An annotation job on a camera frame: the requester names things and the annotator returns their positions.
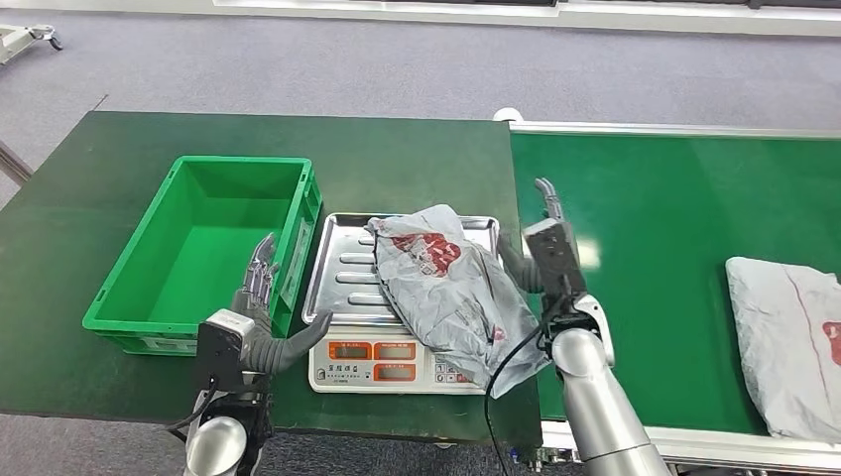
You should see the green plastic crate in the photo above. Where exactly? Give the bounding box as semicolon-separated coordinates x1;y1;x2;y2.
81;155;323;358

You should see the green conveyor belt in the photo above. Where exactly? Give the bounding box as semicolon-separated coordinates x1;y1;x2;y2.
509;120;841;469

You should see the white electronic scale base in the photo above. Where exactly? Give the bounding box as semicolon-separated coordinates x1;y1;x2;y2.
308;322;491;396

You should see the steel weighing tray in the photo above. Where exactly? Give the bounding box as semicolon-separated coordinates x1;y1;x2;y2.
301;211;502;328

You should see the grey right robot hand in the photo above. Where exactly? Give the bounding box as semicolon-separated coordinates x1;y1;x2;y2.
496;177;567;295

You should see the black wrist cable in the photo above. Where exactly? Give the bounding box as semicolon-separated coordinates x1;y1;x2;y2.
484;296;566;476
164;381;218;435

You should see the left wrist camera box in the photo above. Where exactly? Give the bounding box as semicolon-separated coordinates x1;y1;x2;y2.
194;309;256;394

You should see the grey mailer package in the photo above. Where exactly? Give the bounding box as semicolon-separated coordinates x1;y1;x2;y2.
725;256;841;444
365;203;549;400

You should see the grey metal bar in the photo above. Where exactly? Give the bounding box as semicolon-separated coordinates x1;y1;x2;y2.
0;141;34;186

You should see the flat grey mailer package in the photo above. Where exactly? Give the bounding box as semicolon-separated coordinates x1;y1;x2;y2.
725;256;841;444

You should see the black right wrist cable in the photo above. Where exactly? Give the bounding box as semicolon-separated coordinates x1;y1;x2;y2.
484;296;566;476

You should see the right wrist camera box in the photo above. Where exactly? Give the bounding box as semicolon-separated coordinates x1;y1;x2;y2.
523;218;588;316

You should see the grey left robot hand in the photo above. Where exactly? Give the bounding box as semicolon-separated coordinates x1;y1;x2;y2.
229;233;334;376

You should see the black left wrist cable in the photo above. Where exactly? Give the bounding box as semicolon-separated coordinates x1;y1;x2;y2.
164;381;218;435

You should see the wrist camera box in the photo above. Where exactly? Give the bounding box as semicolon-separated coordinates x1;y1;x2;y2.
523;218;588;316
194;309;256;394

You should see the white cart frame with caster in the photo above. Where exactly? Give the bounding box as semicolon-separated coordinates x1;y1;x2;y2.
0;25;65;67

